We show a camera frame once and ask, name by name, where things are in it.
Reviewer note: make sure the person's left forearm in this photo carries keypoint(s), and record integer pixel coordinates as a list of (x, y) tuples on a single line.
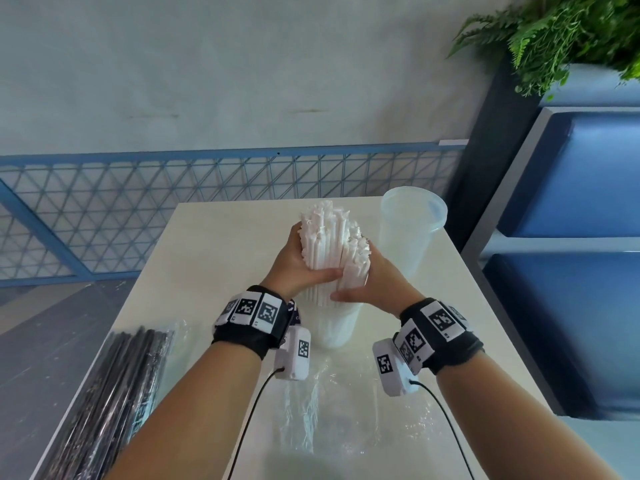
[(190, 409)]

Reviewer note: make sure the pale planter box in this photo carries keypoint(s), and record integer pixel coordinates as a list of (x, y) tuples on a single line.
[(590, 87)]

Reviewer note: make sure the black pillar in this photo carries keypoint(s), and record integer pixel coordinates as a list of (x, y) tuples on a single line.
[(490, 159)]

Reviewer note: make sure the beige table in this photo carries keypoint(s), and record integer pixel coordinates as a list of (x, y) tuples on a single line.
[(215, 254)]

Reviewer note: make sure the green fern plant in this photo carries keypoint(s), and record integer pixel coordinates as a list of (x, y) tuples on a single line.
[(555, 29)]

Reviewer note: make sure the blue mesh fence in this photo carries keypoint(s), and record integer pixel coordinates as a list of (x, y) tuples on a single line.
[(125, 204)]

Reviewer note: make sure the clear plastic cup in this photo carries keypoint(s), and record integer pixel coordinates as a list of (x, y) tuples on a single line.
[(407, 229), (335, 324)]

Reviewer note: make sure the pack of black straws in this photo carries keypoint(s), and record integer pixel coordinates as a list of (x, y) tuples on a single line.
[(110, 394)]

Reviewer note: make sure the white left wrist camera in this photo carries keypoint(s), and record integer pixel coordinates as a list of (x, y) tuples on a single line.
[(295, 354)]

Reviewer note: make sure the blue bench cushion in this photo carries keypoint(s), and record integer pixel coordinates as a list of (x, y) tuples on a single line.
[(580, 174), (570, 334)]

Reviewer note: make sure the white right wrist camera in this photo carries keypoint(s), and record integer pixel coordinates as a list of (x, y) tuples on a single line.
[(390, 369)]

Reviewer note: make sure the person's right hand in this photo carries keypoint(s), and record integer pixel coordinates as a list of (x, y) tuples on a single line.
[(390, 287)]

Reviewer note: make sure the person's left hand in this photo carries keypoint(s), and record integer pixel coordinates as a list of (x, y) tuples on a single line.
[(285, 269)]

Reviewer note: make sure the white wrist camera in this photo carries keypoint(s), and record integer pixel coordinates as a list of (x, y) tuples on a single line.
[(390, 369), (295, 354)]

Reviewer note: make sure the bundle of white paper straws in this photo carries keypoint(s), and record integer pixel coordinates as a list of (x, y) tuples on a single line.
[(330, 239)]

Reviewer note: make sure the clear plastic bag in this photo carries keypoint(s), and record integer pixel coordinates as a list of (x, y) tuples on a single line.
[(350, 409)]

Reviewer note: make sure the black right wristband with markers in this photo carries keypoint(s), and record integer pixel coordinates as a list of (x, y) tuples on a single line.
[(440, 339)]

